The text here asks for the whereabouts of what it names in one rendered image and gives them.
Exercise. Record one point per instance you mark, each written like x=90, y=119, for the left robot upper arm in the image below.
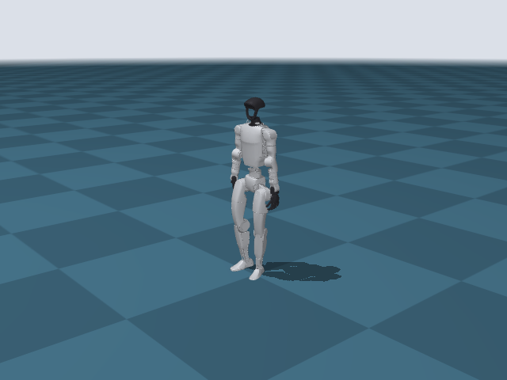
x=269, y=135

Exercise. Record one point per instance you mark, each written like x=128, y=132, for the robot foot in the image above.
x=256, y=273
x=242, y=265

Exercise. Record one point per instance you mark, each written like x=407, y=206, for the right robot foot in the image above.
x=242, y=265

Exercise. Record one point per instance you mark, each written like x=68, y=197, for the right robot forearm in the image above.
x=235, y=167

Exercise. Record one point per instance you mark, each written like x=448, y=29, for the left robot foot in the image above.
x=256, y=273

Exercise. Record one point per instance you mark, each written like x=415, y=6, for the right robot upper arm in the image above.
x=237, y=152

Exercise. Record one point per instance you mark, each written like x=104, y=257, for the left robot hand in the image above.
x=274, y=199

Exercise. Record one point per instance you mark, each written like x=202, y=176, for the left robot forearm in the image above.
x=273, y=178

